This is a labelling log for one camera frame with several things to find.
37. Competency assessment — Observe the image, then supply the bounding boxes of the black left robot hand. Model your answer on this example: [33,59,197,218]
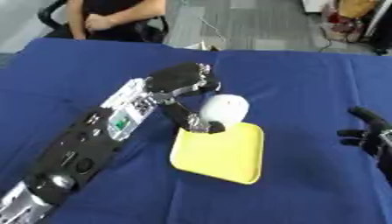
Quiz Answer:
[143,61,227,135]

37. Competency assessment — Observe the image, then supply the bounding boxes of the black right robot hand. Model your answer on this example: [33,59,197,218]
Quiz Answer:
[335,106,392,183]

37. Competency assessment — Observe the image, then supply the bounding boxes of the white round soft toy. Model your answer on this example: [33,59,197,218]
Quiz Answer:
[197,93,251,129]

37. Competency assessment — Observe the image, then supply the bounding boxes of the yellow square tray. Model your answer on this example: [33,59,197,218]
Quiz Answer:
[168,122,267,186]

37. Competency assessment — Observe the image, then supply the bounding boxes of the person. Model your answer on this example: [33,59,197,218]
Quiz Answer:
[43,0,169,44]

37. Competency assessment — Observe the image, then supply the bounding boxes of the red and yellow bag pile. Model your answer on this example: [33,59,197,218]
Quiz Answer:
[319,0,382,42]

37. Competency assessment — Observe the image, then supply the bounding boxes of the black office chair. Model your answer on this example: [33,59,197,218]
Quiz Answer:
[37,0,171,44]

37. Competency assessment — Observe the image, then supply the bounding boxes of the black floor cable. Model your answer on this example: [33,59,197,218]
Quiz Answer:
[317,24,336,53]

